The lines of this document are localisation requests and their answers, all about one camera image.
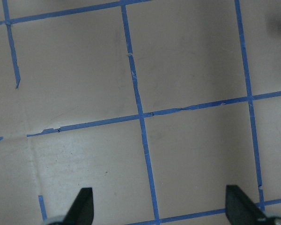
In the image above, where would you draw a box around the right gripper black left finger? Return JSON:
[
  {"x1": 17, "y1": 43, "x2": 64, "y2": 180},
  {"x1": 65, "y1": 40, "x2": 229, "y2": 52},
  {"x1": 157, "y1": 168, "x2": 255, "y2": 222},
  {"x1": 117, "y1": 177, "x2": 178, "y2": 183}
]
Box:
[{"x1": 62, "y1": 187, "x2": 94, "y2": 225}]

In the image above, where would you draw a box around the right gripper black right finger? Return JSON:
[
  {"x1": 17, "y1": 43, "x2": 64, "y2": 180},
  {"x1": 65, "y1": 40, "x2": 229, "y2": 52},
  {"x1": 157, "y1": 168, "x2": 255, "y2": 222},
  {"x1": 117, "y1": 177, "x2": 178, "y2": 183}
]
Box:
[{"x1": 225, "y1": 185, "x2": 268, "y2": 225}]

